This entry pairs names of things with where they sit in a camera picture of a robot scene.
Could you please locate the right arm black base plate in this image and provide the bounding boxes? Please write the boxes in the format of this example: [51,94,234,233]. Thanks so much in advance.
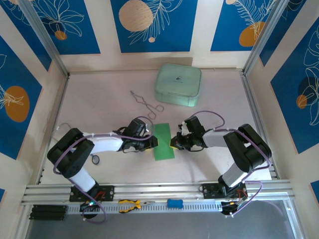
[199,183,247,200]

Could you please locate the slotted grey cable duct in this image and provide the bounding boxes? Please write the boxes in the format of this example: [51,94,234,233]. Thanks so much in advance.
[67,200,224,215]

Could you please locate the thin white wire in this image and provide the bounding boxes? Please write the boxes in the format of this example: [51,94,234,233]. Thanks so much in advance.
[51,122,74,145]

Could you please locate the blue bone shaped object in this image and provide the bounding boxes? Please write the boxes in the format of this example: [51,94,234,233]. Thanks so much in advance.
[166,198,184,209]

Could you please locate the aluminium mounting rail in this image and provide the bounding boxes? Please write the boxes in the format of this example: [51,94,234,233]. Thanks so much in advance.
[21,179,296,207]

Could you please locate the metal crucible tongs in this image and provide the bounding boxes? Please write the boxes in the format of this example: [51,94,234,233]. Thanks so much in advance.
[129,90,164,120]

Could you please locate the aluminium frame post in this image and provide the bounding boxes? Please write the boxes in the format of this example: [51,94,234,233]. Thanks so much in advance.
[18,0,69,77]
[243,0,307,75]

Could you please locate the yellow handled pliers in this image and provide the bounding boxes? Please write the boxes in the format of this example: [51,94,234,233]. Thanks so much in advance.
[118,199,156,214]

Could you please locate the mint green zip case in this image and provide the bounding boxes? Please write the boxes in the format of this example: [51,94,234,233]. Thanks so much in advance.
[153,63,202,108]

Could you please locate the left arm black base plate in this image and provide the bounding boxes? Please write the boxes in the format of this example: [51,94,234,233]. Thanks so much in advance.
[69,185,115,202]

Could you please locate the green paper sheet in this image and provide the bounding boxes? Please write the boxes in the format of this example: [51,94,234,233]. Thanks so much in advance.
[152,122,176,161]

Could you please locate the aluminium table side rail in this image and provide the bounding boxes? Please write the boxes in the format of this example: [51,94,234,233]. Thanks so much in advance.
[37,74,69,185]
[240,71,279,180]

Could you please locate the black stacked bars block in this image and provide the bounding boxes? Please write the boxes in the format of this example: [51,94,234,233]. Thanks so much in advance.
[29,204,68,221]

